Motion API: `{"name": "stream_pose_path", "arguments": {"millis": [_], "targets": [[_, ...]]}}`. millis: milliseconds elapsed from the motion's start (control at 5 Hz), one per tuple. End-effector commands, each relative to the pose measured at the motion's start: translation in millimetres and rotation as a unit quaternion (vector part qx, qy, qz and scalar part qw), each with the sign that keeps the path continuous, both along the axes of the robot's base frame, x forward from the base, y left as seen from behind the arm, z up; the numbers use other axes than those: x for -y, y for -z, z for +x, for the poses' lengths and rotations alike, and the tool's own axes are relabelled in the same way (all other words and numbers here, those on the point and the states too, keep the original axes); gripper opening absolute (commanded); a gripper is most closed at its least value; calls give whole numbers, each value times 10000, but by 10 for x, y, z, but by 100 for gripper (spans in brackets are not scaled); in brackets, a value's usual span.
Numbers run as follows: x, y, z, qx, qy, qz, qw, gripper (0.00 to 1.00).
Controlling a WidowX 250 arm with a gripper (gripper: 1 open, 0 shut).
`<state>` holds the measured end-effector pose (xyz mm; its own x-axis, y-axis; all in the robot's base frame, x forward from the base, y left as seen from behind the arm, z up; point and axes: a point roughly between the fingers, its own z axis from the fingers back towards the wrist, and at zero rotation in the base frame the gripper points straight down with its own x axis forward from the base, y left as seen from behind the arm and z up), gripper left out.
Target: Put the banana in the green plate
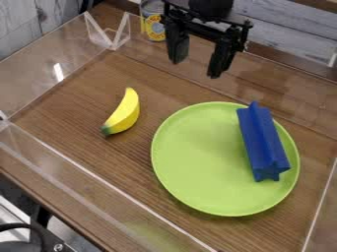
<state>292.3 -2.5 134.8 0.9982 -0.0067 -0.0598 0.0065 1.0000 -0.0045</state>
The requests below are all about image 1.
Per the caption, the yellow toy banana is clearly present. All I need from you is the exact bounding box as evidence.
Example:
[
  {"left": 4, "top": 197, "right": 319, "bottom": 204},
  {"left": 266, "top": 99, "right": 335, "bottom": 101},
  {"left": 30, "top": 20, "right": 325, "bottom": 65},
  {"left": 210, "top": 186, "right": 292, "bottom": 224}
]
[{"left": 102, "top": 88, "right": 139, "bottom": 136}]

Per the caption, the blue star-shaped block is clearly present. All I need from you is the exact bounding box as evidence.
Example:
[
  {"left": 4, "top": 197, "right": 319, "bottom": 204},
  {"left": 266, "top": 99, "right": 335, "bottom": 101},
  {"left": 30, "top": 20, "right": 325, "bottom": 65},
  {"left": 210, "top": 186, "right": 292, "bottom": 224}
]
[{"left": 237, "top": 101, "right": 292, "bottom": 182}]

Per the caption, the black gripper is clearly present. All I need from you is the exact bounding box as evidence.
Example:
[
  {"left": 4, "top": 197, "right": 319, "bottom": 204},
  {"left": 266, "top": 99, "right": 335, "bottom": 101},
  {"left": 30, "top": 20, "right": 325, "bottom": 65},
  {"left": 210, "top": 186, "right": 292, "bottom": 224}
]
[{"left": 162, "top": 0, "right": 254, "bottom": 79}]

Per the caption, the yellow labelled tin can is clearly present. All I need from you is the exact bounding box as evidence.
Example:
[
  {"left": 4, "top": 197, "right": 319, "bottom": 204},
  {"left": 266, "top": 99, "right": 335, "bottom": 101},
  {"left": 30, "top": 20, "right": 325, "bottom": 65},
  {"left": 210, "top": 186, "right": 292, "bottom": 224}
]
[{"left": 139, "top": 0, "right": 166, "bottom": 42}]

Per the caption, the black cable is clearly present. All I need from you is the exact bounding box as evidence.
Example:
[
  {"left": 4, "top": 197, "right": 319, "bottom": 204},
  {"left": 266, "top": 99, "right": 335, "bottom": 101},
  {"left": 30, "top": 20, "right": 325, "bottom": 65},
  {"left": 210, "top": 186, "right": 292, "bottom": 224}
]
[{"left": 0, "top": 222, "right": 50, "bottom": 252}]

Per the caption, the green plate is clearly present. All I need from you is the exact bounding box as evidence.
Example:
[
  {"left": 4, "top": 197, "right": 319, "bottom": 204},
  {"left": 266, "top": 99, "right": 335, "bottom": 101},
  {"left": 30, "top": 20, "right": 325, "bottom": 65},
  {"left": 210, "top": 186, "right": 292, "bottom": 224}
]
[{"left": 150, "top": 101, "right": 300, "bottom": 217}]

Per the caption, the black metal stand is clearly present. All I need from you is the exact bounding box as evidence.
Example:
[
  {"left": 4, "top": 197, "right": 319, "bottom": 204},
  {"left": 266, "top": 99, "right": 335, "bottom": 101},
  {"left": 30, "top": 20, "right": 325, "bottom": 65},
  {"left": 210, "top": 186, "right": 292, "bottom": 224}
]
[{"left": 30, "top": 206, "right": 77, "bottom": 252}]

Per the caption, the clear acrylic tray wall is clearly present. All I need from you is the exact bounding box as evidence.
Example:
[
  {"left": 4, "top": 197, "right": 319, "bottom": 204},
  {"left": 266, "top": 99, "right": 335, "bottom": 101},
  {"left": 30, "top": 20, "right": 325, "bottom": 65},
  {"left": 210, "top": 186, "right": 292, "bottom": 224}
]
[{"left": 0, "top": 6, "right": 337, "bottom": 252}]

